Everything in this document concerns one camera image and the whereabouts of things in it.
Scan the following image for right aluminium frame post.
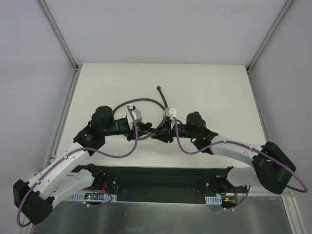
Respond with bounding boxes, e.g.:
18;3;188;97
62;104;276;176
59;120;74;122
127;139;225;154
246;0;294;73

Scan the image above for dark corrugated flexible hose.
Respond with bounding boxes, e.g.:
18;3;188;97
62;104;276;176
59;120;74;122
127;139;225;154
112;85;171;141

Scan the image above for right white cable duct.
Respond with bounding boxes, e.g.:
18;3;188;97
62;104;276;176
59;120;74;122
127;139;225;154
205;195;222;205

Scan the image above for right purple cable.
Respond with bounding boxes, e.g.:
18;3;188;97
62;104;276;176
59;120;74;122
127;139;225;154
170;117;308;212

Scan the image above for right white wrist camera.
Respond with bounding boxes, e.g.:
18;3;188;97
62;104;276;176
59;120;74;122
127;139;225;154
163;107;177;121

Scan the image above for white cable duct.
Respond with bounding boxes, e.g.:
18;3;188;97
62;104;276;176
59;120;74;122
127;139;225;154
65;192;111;202
205;195;222;205

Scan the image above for purple cable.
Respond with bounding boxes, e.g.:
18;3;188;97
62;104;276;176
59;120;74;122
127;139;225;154
170;117;308;212
16;104;140;228

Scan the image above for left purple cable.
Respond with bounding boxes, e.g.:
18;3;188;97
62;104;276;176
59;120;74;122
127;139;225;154
16;104;140;228

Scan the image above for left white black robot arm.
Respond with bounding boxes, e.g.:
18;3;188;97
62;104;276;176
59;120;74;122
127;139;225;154
13;104;142;228

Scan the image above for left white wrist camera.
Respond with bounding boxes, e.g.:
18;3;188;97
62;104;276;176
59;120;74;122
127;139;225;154
126;104;142;129

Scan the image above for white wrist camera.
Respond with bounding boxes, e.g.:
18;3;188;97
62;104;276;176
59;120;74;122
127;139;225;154
163;107;177;121
126;104;142;129

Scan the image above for aluminium frame post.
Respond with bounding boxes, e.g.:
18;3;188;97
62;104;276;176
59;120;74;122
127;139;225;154
246;0;294;73
38;0;82;73

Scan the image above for left aluminium frame post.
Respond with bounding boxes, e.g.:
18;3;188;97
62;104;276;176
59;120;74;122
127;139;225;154
38;0;82;73

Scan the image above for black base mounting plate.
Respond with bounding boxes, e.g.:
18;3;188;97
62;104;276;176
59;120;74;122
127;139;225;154
73;165;247;203

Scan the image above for left white cable duct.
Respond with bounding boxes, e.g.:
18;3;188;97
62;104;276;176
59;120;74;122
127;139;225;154
65;192;111;202

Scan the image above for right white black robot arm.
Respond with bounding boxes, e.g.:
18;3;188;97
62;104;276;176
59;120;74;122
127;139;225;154
152;112;296;195

